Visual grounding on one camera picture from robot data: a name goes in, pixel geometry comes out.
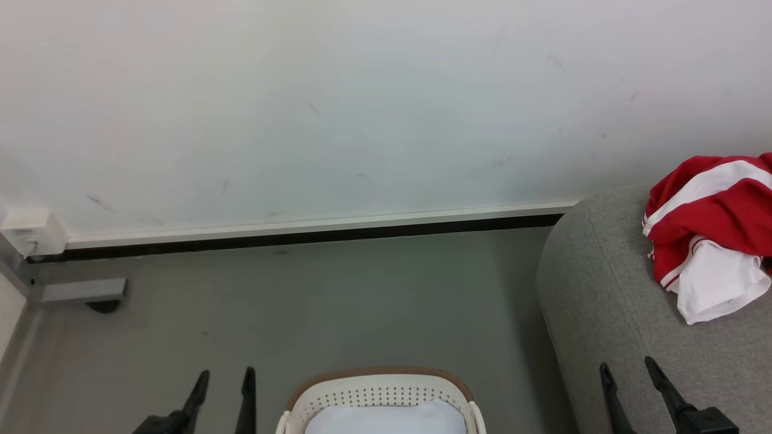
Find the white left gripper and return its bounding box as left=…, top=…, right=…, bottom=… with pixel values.
left=132, top=366, right=257, bottom=434

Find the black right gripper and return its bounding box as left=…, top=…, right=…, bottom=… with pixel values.
left=599, top=356, right=740, bottom=434

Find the red and white garment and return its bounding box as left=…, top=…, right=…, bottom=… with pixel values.
left=641, top=153, right=772, bottom=326

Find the white perforated laundry basket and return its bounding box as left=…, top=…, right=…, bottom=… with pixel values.
left=276, top=367, right=487, bottom=434

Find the grey fabric sofa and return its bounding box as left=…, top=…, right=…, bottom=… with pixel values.
left=535, top=183, right=772, bottom=434

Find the pale white cloth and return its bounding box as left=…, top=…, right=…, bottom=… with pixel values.
left=304, top=398, right=469, bottom=434

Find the white baseboard strip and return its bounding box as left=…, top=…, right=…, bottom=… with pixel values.
left=65, top=201, right=581, bottom=251

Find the grey metal frame leg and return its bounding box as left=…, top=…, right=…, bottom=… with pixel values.
left=0, top=235, right=128, bottom=308

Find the white wall socket box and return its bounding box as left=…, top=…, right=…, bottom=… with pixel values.
left=0, top=207, right=69, bottom=259

